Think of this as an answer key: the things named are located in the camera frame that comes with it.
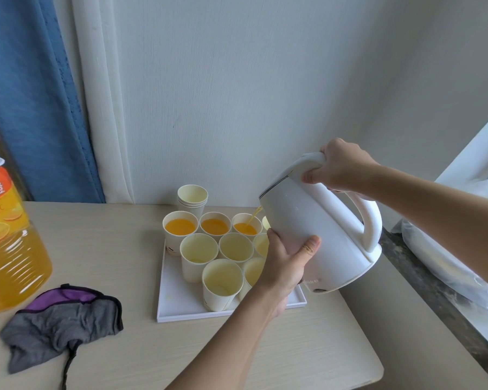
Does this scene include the white sheer curtain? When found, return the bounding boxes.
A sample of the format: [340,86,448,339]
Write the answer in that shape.
[51,0,136,204]

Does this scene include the group of white paper cups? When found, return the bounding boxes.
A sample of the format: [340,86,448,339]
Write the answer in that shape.
[162,210,271,313]

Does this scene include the white window frame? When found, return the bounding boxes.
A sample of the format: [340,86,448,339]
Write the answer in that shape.
[434,105,488,184]

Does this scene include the white rectangular tray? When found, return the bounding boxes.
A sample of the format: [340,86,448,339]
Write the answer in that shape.
[156,235,308,324]

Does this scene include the person's right hand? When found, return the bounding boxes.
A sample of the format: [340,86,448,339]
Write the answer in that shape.
[301,137,381,194]

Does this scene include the person's right forearm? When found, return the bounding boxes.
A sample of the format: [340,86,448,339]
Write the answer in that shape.
[364,161,488,294]

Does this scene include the blue curtain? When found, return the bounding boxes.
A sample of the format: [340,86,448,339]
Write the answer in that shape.
[0,0,106,204]

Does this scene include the person's left hand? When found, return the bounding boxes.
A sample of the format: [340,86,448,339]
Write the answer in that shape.
[253,229,322,318]

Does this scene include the dark stone window sill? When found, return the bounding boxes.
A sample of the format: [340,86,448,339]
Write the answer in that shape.
[379,227,488,389]

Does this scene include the nested stack of empty cups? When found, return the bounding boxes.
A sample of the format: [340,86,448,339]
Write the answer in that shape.
[177,184,209,220]

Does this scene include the person's left forearm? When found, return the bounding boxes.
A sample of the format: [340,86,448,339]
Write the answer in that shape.
[166,286,288,390]

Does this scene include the clear plastic bag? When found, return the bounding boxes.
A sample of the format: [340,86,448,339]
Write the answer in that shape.
[390,170,488,320]

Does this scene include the large orange juice bottle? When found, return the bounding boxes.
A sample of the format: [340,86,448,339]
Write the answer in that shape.
[0,132,53,315]

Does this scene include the grey and purple cloth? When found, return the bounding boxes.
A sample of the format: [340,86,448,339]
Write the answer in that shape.
[0,283,124,390]

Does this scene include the white electric kettle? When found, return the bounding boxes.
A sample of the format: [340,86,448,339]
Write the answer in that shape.
[259,152,384,295]

